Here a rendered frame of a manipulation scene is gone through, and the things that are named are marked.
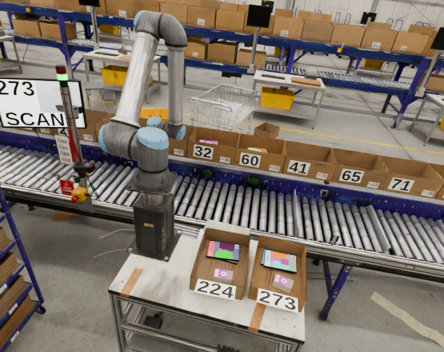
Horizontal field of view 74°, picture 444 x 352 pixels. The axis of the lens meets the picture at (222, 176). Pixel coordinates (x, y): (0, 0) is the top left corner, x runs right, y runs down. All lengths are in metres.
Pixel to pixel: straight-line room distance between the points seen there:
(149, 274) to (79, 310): 0.98
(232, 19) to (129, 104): 5.29
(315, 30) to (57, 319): 6.12
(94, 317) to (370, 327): 2.09
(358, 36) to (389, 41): 0.60
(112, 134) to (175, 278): 0.82
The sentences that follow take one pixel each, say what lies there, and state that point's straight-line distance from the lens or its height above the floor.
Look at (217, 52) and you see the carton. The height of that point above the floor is 0.99.
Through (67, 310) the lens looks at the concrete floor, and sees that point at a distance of 2.62.
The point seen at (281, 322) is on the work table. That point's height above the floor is 0.75.
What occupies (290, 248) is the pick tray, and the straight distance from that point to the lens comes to 1.88.
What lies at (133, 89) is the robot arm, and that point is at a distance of 1.55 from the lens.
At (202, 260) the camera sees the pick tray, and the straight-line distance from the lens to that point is 1.77.
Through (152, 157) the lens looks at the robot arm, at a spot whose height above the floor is 1.39.
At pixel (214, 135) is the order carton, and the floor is 0.99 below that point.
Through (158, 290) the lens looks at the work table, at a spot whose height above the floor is 0.75.
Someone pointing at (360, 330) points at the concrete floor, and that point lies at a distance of 2.75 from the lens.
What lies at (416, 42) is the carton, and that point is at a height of 1.58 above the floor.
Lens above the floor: 2.09
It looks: 33 degrees down
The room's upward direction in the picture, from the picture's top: 7 degrees clockwise
